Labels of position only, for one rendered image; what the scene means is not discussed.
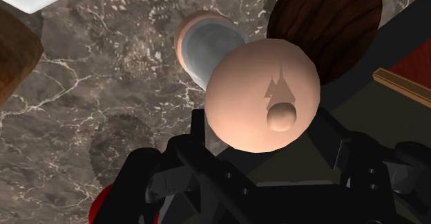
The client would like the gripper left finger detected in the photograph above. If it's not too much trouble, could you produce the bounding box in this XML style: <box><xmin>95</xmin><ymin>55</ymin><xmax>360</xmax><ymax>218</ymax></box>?
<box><xmin>93</xmin><ymin>109</ymin><xmax>262</xmax><ymax>224</ymax></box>

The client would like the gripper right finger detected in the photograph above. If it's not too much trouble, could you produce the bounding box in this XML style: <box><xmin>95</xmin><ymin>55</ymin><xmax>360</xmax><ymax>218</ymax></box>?
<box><xmin>305</xmin><ymin>106</ymin><xmax>431</xmax><ymax>224</ymax></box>

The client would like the pink round lid with knob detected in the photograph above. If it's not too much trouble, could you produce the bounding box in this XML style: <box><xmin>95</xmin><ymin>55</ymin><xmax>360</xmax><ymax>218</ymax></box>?
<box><xmin>204</xmin><ymin>37</ymin><xmax>321</xmax><ymax>153</ymax></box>

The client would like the red round object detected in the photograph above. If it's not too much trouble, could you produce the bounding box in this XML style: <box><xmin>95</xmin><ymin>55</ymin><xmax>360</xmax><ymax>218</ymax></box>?
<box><xmin>88</xmin><ymin>183</ymin><xmax>161</xmax><ymax>224</ymax></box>

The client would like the red panel with wooden edge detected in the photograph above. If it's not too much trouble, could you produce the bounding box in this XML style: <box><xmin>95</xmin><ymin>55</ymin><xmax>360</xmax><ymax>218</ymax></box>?
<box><xmin>372</xmin><ymin>37</ymin><xmax>431</xmax><ymax>109</ymax></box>

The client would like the pink cup with grey inside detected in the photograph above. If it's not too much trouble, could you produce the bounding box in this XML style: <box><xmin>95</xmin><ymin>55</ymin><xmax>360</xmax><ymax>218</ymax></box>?
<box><xmin>173</xmin><ymin>10</ymin><xmax>249</xmax><ymax>92</ymax></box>

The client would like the dark wooden round board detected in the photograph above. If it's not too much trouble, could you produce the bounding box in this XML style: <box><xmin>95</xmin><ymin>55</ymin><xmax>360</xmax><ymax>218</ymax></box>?
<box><xmin>266</xmin><ymin>0</ymin><xmax>383</xmax><ymax>86</ymax></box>

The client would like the brown wooden block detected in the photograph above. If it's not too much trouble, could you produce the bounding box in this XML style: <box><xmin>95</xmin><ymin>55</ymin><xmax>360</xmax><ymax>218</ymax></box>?
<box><xmin>0</xmin><ymin>6</ymin><xmax>45</xmax><ymax>107</ymax></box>

